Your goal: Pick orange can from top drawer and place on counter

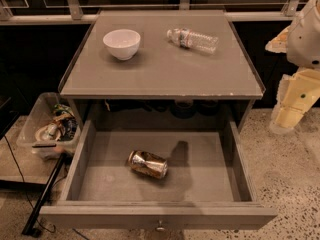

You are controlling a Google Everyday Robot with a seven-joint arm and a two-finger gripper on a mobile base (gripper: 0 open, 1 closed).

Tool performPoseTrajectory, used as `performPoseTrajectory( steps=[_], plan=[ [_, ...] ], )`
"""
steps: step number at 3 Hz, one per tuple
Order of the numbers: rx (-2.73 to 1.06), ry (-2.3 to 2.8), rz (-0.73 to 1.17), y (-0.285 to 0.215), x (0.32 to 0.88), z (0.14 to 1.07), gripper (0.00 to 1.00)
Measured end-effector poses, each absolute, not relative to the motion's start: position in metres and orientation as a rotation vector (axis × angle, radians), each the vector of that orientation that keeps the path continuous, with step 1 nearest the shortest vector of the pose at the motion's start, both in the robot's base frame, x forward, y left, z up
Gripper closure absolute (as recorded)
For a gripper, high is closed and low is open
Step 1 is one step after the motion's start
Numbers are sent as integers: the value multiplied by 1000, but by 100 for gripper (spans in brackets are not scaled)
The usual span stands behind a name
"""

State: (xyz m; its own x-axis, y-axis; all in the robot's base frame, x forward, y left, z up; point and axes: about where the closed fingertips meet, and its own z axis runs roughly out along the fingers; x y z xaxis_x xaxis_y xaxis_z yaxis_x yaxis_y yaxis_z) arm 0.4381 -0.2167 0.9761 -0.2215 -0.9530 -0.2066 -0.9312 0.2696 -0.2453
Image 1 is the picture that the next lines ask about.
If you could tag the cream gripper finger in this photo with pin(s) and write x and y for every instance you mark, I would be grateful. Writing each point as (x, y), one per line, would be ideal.
(279, 43)
(295, 96)

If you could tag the crushed orange soda can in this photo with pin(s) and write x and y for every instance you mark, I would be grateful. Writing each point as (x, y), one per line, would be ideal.
(148, 164)

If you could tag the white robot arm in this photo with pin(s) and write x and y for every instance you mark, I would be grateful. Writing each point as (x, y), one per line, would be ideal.
(303, 40)

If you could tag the grey cabinet with counter top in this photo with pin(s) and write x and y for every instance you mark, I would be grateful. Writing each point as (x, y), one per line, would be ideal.
(160, 69)

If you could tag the open grey top drawer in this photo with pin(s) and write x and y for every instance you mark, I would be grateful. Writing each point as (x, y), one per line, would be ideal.
(207, 185)

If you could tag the metal drawer knob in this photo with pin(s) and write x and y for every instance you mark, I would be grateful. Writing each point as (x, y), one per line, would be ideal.
(160, 227)

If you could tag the clear plastic water bottle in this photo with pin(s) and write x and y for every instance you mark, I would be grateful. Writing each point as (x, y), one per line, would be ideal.
(188, 39)

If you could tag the white ceramic bowl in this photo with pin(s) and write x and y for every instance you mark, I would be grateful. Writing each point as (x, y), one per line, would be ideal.
(123, 44)

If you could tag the colourful snack bags in bin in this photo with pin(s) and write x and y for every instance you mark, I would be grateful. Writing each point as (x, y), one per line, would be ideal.
(65, 119)

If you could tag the clear plastic storage bin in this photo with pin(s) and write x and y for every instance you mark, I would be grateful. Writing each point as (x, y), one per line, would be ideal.
(42, 115)

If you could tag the white plate in bin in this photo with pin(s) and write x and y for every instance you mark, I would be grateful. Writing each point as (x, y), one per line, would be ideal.
(48, 133)

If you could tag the black floor stand bar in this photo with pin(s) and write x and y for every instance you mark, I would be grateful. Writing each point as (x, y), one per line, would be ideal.
(29, 229)

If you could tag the metal window railing frame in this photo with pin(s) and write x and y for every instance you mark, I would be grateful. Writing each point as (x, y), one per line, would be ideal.
(42, 12)

